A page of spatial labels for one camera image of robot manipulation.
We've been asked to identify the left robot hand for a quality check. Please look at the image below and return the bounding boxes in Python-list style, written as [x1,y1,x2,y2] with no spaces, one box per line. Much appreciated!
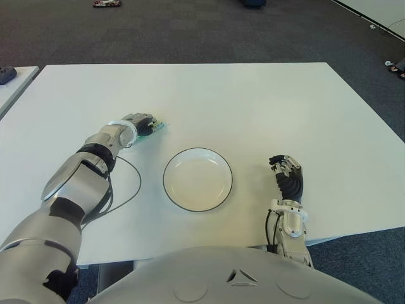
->
[121,112,159,139]

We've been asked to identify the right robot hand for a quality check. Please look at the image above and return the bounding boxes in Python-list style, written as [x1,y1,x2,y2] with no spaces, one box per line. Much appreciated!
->
[268,154,305,202]

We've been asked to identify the green toothpaste tube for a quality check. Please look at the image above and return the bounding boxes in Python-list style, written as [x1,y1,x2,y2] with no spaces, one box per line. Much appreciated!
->
[132,120,170,147]

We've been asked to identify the white plate with black rim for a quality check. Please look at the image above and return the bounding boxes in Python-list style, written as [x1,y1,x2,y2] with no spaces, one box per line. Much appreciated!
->
[162,147,234,212]

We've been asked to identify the grey robot torso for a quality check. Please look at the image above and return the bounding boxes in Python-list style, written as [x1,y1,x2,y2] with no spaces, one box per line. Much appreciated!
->
[88,245,380,304]

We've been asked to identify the neighbouring white table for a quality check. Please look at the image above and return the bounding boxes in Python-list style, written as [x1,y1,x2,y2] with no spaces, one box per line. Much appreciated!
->
[0,65,39,118]

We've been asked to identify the black game controller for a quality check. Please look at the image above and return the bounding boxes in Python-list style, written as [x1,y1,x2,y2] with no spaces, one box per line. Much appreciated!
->
[0,66,18,86]

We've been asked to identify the grey table leg panel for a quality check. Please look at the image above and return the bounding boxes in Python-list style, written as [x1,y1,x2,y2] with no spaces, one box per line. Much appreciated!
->
[97,261,137,293]

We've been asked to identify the white desk with black edge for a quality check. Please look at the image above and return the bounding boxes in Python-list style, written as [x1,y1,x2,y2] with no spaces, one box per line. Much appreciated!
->
[330,0,405,41]

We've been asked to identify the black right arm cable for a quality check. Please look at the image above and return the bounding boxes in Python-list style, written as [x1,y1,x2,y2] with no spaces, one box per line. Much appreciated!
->
[265,210,280,253]

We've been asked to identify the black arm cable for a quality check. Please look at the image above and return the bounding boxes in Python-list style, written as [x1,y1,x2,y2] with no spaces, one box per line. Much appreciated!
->
[80,155,142,227]
[265,210,280,253]

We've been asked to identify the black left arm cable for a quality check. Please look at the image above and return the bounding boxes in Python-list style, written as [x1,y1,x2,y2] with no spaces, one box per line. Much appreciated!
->
[80,155,142,227]

